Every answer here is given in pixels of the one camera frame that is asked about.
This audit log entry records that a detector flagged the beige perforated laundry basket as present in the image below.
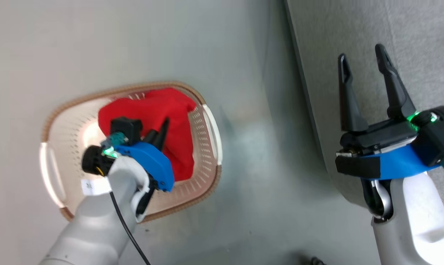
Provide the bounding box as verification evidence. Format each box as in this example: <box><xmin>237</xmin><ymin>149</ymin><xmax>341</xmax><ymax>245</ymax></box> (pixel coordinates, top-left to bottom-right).
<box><xmin>40</xmin><ymin>81</ymin><xmax>223</xmax><ymax>223</ymax></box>

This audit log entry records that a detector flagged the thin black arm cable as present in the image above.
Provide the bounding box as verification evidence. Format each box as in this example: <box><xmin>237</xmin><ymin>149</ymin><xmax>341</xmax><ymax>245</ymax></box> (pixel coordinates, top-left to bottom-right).
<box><xmin>109</xmin><ymin>191</ymin><xmax>152</xmax><ymax>265</ymax></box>

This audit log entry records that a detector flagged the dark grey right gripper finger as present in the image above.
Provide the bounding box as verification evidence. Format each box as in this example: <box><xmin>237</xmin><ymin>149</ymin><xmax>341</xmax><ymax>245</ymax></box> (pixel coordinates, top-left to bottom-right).
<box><xmin>338</xmin><ymin>53</ymin><xmax>369</xmax><ymax>133</ymax></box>
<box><xmin>375</xmin><ymin>43</ymin><xmax>417</xmax><ymax>120</ymax></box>

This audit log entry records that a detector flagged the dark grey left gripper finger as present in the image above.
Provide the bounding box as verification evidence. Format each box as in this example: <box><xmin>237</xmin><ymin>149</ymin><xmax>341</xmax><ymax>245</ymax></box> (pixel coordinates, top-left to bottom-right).
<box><xmin>156</xmin><ymin>117</ymin><xmax>171</xmax><ymax>152</ymax></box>
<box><xmin>144</xmin><ymin>129</ymin><xmax>160</xmax><ymax>147</ymax></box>

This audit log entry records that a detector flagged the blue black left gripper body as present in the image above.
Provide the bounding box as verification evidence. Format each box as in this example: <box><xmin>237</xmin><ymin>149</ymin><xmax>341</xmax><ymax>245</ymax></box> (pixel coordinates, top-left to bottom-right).
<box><xmin>113</xmin><ymin>142</ymin><xmax>175</xmax><ymax>192</ymax></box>

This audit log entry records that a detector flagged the red cloth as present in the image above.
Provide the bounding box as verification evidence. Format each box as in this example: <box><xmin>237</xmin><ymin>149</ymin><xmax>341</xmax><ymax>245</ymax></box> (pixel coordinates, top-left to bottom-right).
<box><xmin>98</xmin><ymin>88</ymin><xmax>197</xmax><ymax>181</ymax></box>

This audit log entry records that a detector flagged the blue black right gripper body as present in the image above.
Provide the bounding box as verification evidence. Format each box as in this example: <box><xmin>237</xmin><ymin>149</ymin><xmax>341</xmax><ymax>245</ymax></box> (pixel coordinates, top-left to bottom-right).
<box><xmin>335</xmin><ymin>118</ymin><xmax>443</xmax><ymax>181</ymax></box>

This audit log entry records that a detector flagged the grey fabric sofa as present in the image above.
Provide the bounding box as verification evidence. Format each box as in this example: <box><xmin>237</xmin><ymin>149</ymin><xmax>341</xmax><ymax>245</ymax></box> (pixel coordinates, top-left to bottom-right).
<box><xmin>284</xmin><ymin>0</ymin><xmax>444</xmax><ymax>236</ymax></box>

